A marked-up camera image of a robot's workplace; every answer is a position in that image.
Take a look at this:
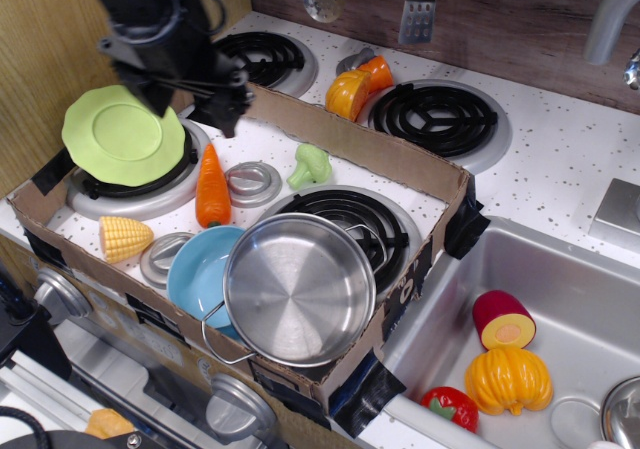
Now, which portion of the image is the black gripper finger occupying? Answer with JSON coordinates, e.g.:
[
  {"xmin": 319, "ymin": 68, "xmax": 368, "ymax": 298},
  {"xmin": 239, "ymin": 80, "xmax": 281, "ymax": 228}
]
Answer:
[
  {"xmin": 199, "ymin": 81, "xmax": 254, "ymax": 138},
  {"xmin": 127, "ymin": 82, "xmax": 173, "ymax": 117}
]

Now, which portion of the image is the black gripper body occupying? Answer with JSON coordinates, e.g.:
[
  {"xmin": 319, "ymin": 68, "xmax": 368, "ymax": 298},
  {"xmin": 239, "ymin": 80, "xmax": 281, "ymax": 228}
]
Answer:
[{"xmin": 98, "ymin": 0, "xmax": 248, "ymax": 110}]

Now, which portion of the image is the green toy broccoli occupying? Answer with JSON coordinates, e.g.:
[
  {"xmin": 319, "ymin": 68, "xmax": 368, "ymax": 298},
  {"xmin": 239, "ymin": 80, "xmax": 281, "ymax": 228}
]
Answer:
[{"xmin": 287, "ymin": 143, "xmax": 332, "ymax": 190}]

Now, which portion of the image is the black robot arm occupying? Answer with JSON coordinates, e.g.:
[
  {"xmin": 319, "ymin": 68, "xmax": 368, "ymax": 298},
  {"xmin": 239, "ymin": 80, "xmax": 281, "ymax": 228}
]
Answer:
[{"xmin": 98, "ymin": 0, "xmax": 254, "ymax": 138}]

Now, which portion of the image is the stainless steel pot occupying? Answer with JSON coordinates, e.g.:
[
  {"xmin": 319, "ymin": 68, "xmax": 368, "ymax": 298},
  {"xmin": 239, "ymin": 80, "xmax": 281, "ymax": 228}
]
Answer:
[{"xmin": 207, "ymin": 213, "xmax": 377, "ymax": 368}]

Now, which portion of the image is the green plastic plate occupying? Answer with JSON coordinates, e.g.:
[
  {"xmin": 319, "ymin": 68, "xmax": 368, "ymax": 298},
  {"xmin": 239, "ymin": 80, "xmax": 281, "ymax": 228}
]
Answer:
[{"xmin": 61, "ymin": 85, "xmax": 186, "ymax": 187}]

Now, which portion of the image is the orange toy carrot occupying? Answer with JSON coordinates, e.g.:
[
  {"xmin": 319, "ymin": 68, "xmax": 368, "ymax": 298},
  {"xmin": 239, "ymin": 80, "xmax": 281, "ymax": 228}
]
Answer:
[{"xmin": 195, "ymin": 143, "xmax": 232, "ymax": 228}]

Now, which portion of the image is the front left black burner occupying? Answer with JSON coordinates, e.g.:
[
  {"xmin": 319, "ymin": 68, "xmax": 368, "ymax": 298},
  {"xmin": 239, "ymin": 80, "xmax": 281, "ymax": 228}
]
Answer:
[{"xmin": 66, "ymin": 118, "xmax": 210, "ymax": 220}]

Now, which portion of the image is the orange pumpkin half on stove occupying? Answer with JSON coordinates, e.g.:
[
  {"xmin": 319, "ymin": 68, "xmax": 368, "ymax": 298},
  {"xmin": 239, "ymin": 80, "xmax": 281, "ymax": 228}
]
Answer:
[{"xmin": 325, "ymin": 69, "xmax": 371, "ymax": 122}]

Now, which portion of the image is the yellow toy corn cob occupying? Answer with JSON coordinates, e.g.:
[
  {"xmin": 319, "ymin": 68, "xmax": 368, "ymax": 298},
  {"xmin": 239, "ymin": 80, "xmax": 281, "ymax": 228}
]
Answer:
[{"xmin": 99, "ymin": 216, "xmax": 154, "ymax": 264}]

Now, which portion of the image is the orange toy pepper piece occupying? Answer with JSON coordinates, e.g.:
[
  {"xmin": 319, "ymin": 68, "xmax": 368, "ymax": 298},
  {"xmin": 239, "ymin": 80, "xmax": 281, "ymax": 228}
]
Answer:
[{"xmin": 357, "ymin": 56, "xmax": 394, "ymax": 93}]

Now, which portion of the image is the cardboard fence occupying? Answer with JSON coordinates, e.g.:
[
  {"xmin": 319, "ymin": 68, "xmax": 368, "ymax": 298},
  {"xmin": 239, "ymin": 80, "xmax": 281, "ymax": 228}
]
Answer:
[{"xmin": 9, "ymin": 87, "xmax": 475, "ymax": 437}]

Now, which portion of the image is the light blue bowl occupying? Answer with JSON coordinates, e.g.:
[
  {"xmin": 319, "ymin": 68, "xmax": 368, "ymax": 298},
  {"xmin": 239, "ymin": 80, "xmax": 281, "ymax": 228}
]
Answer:
[{"xmin": 167, "ymin": 225, "xmax": 245, "ymax": 321}]

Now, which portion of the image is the hanging metal spatula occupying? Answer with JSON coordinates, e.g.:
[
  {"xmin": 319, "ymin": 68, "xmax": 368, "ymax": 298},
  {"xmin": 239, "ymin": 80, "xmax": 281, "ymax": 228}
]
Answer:
[{"xmin": 398, "ymin": 0, "xmax": 437, "ymax": 45}]

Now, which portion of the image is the front right black burner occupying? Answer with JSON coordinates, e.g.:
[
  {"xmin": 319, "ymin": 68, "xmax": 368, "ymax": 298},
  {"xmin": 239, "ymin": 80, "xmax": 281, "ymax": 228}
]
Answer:
[{"xmin": 264, "ymin": 185, "xmax": 421, "ymax": 302}]

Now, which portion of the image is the back right black burner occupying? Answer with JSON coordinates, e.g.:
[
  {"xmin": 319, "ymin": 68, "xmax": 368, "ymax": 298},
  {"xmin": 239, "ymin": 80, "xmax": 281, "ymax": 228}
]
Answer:
[{"xmin": 357, "ymin": 79, "xmax": 513, "ymax": 175}]

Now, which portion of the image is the grey stove knob left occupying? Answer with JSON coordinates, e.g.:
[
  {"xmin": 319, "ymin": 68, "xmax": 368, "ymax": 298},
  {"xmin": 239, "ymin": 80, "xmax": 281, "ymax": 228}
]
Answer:
[{"xmin": 35, "ymin": 268, "xmax": 93, "ymax": 326}]

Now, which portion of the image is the grey stove knob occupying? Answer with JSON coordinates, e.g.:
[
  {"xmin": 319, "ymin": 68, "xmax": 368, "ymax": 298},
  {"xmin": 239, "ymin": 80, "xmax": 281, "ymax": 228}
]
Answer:
[
  {"xmin": 205, "ymin": 373, "xmax": 277, "ymax": 446},
  {"xmin": 35, "ymin": 268, "xmax": 93, "ymax": 326}
]

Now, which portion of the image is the grey stove knob right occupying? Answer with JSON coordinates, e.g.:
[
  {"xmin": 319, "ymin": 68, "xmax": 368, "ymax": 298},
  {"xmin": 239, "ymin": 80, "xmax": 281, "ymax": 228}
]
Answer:
[{"xmin": 205, "ymin": 373, "xmax": 277, "ymax": 446}]

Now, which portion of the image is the orange toy at bottom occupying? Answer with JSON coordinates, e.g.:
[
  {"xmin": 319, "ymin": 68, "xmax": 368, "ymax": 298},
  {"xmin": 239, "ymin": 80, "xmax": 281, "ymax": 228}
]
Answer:
[{"xmin": 84, "ymin": 408, "xmax": 135, "ymax": 439}]

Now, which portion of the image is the red yellow toy fruit half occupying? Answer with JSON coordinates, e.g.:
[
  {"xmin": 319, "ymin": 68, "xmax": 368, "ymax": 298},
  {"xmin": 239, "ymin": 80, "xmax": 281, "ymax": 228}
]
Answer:
[{"xmin": 472, "ymin": 290, "xmax": 537, "ymax": 350}]

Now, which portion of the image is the red toy strawberry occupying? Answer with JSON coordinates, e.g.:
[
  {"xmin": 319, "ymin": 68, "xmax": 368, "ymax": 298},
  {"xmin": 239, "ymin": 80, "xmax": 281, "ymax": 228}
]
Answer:
[{"xmin": 420, "ymin": 386, "xmax": 479, "ymax": 433}]

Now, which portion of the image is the orange pumpkin half in sink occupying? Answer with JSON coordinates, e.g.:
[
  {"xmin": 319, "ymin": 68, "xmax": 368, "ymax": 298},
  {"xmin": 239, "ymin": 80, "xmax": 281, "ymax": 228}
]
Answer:
[{"xmin": 465, "ymin": 348, "xmax": 554, "ymax": 416}]

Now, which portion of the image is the steel sink basin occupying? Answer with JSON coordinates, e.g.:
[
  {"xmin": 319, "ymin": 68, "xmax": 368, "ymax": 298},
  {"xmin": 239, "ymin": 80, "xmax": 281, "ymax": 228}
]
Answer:
[{"xmin": 378, "ymin": 218, "xmax": 639, "ymax": 448}]

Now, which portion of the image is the grey faucet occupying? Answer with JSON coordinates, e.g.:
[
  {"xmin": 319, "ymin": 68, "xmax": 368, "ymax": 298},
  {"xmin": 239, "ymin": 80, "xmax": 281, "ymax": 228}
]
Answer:
[{"xmin": 583, "ymin": 0, "xmax": 639, "ymax": 66}]

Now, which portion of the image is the steel lid in sink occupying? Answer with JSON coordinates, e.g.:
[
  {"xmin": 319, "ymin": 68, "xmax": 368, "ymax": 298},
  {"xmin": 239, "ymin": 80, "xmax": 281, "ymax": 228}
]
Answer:
[{"xmin": 600, "ymin": 376, "xmax": 639, "ymax": 448}]

